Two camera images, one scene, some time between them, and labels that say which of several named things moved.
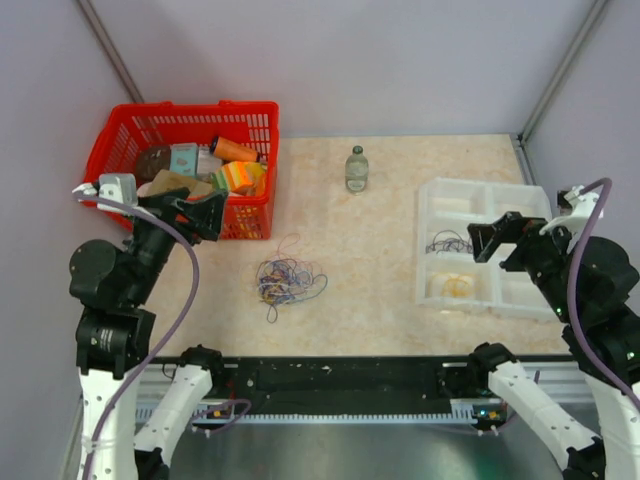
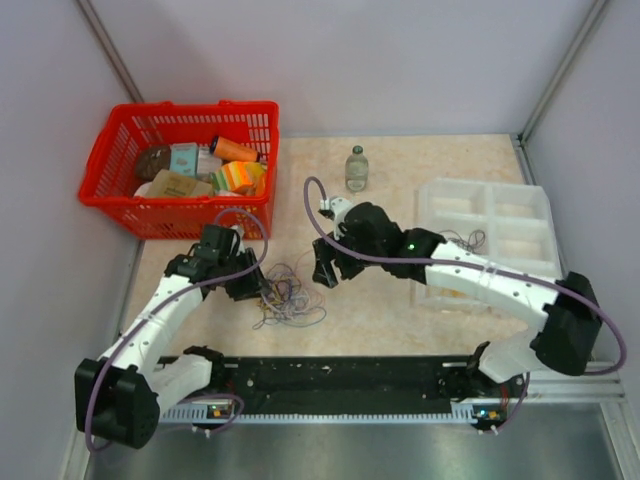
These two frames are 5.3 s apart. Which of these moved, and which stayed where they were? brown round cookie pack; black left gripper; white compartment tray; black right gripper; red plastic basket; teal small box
Moved: black left gripper; black right gripper
Stayed: teal small box; white compartment tray; red plastic basket; brown round cookie pack
